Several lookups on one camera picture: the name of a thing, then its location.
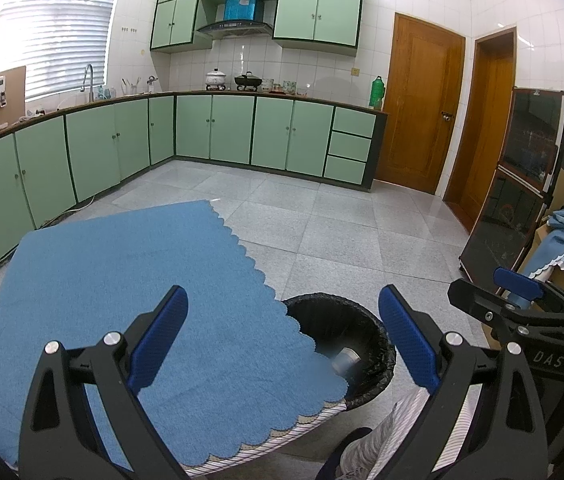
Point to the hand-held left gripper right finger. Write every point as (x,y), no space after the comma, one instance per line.
(409,340)

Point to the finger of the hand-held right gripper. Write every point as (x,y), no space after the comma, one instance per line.
(477,305)
(517,281)

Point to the black wok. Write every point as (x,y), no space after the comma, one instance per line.
(248,81)

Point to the black glass cabinet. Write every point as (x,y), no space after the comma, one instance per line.
(512,210)

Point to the green base cabinets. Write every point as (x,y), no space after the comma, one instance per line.
(227,130)

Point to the black trash bin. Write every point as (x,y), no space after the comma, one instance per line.
(362,320)

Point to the range hood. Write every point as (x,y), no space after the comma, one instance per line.
(234,29)

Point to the white window blinds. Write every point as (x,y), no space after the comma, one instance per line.
(51,35)

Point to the blue box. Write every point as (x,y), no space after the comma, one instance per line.
(244,7)

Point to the wooden door in frame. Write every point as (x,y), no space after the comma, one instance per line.
(482,135)

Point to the utensil holder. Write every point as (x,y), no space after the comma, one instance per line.
(131,87)

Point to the striped undercloth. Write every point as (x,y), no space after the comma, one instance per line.
(282,432)

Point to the white cooking pot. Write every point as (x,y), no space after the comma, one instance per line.
(215,79)

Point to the blue scalloped tablecloth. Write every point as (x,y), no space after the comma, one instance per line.
(136,260)

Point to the blue cloth with white trim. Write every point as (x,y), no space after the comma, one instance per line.
(557,250)

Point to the closed wooden door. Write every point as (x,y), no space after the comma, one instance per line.
(417,105)

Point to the grey metal can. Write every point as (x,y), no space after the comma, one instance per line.
(344,360)

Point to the steel kitchen faucet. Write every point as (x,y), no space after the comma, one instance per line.
(88,77)

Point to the green thermos jug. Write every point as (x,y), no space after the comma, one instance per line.
(377,92)

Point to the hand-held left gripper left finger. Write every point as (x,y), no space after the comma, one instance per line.
(156,340)

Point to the green wall cabinets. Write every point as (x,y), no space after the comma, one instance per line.
(312,10)

